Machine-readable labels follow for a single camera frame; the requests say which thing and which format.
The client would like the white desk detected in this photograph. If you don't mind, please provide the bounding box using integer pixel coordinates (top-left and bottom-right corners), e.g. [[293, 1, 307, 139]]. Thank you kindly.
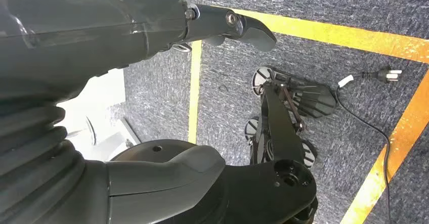
[[56, 67, 142, 163]]

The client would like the ribbed grey left arm sleeve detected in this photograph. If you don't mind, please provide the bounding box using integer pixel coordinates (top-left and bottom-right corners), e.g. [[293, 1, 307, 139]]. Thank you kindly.
[[0, 102, 86, 224]]

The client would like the yellow floor tape line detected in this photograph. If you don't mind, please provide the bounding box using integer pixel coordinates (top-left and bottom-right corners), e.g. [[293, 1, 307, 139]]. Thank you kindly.
[[187, 39, 203, 145], [339, 69, 429, 224], [211, 6, 429, 64]]

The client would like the grey and black robot leg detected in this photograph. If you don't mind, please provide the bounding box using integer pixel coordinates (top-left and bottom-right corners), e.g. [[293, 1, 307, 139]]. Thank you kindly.
[[45, 81, 318, 224]]

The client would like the black power cable with plug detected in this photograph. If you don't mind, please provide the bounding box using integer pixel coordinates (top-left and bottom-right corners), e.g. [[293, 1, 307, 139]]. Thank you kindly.
[[335, 66, 403, 224]]

